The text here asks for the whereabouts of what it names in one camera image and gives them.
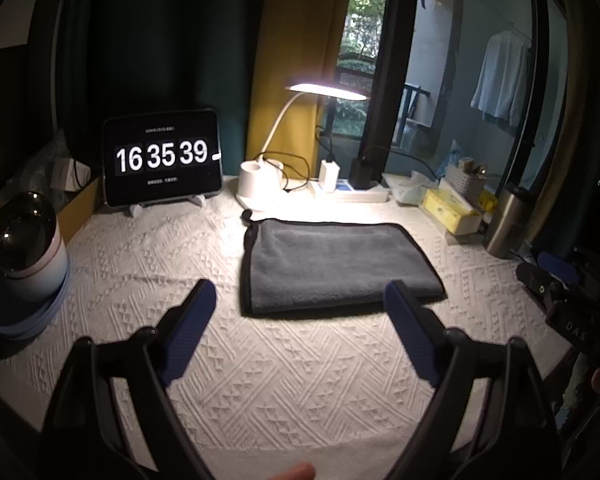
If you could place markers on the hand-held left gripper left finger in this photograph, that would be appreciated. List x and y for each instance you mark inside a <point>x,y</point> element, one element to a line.
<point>190,332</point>

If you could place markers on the small white box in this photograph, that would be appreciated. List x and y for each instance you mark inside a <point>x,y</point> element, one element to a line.
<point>70,174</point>

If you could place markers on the yellow tissue box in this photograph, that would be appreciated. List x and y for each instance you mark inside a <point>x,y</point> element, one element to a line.
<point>452,210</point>

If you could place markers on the white storage basket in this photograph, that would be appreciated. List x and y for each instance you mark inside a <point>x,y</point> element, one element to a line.
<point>465,180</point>

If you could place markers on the balcony chair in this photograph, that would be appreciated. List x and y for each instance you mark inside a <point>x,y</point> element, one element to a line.
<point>412,110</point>

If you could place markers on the hanging light shirt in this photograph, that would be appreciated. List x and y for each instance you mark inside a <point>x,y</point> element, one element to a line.
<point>502,80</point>

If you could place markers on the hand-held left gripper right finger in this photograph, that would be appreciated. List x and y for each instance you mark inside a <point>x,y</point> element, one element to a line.
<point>414,332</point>

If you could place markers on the black window frame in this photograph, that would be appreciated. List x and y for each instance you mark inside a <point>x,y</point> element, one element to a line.
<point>392,60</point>

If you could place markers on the white textured tablecloth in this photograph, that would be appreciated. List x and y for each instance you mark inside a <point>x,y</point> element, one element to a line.
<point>290,380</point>

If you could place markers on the white desk lamp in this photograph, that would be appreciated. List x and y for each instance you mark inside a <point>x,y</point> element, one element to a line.
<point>260,182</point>

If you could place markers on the person's left hand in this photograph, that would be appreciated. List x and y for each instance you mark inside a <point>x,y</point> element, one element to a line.
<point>295,472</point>

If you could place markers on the white charger plug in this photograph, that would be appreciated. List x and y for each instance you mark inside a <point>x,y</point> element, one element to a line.
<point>329,176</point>

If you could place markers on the grey towel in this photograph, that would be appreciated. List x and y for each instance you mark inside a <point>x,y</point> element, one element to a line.
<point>330,265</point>

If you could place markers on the white power strip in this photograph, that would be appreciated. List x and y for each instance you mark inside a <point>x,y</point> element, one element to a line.
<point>365,194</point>

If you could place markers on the white round humidifier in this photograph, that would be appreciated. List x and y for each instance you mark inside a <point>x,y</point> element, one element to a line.
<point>27,250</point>

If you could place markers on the dark green curtain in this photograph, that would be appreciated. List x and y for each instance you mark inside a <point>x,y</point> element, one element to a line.
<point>165,40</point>

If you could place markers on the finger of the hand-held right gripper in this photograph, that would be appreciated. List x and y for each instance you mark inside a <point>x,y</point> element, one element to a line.
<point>555,265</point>

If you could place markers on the yellow cardboard box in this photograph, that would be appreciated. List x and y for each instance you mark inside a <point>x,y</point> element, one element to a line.
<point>77,210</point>

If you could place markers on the soft tissue pack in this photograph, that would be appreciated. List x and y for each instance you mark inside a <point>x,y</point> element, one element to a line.
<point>409,190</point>

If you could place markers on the stainless steel bottle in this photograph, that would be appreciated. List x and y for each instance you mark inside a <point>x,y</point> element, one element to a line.
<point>505,225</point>

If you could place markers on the tablet with clock display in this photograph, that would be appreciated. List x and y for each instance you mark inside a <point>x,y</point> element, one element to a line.
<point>162,156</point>

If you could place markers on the white tablet stand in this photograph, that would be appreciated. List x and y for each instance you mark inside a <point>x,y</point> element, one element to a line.
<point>140,208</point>

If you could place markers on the black power adapter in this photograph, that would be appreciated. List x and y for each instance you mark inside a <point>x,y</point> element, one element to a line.
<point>365,174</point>

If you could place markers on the blue round tray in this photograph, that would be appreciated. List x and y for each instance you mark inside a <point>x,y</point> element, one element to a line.
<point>27,317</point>

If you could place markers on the yellow curtain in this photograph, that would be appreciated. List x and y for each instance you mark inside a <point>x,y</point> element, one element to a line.
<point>292,35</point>

